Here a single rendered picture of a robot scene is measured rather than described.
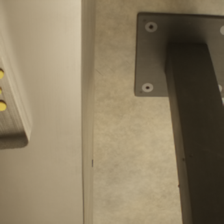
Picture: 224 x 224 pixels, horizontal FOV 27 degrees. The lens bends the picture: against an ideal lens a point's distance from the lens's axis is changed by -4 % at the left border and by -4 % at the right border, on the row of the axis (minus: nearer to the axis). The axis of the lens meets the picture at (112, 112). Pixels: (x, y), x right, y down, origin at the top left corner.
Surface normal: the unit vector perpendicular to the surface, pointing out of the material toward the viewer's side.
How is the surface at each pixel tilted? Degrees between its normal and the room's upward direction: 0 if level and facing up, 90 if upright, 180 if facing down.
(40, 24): 0
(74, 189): 0
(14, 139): 90
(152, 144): 0
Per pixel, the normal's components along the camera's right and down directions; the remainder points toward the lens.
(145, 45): 0.00, 0.66
